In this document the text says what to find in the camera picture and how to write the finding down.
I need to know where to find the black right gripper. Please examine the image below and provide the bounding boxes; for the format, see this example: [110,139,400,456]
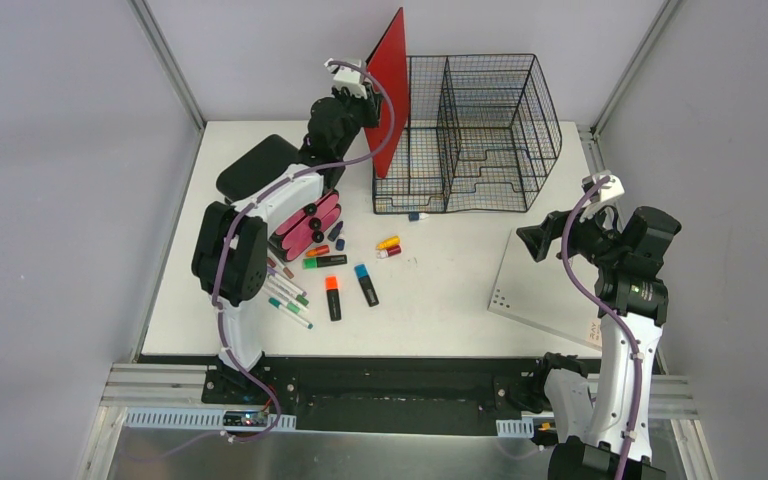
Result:
[516,196,625,270]

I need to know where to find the red notebook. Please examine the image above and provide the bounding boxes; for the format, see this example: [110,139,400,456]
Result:
[364,7,410,179]

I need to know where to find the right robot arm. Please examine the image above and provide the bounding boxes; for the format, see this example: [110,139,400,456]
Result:
[516,206,681,479]

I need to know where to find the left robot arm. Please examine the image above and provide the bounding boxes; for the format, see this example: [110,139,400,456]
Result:
[191,87,393,405]

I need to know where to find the grey notebook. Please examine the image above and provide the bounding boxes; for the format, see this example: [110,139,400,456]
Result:
[488,231,602,351]

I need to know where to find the black pink drawer unit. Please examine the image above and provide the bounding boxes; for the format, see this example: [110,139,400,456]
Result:
[216,134,345,262]

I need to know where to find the small blue white cap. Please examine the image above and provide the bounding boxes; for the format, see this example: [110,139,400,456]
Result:
[408,212,429,222]

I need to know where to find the small orange marker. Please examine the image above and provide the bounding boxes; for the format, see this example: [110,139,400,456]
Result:
[306,245,330,258]

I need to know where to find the green highlighter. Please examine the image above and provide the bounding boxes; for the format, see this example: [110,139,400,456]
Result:
[302,255,348,270]

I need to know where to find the red marker cap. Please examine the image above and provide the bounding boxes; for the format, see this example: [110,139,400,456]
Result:
[377,245,402,259]

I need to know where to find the blue highlighter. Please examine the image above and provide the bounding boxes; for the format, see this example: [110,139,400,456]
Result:
[354,264,380,307]

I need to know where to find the orange highlighter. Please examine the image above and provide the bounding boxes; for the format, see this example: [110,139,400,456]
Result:
[325,276,342,321]

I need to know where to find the teal tipped white pen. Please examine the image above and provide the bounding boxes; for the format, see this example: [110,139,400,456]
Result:
[268,297,314,330]

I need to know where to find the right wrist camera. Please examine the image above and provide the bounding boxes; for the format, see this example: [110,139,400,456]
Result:
[581,170,625,217]

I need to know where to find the black wire mesh organizer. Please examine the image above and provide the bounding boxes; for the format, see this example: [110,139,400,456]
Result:
[372,53,563,215]

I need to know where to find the white cable duct right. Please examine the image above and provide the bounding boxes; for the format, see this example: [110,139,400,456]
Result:
[495,418,535,439]

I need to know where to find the white cable duct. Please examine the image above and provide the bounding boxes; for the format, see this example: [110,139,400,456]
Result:
[123,407,297,433]
[495,418,535,439]

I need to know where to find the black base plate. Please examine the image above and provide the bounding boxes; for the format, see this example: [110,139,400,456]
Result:
[201,357,550,436]

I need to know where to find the white cable duct left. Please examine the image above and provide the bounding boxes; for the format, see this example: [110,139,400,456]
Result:
[123,407,297,433]

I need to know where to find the aluminium frame rail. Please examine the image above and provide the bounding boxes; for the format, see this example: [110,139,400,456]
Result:
[101,363,207,407]

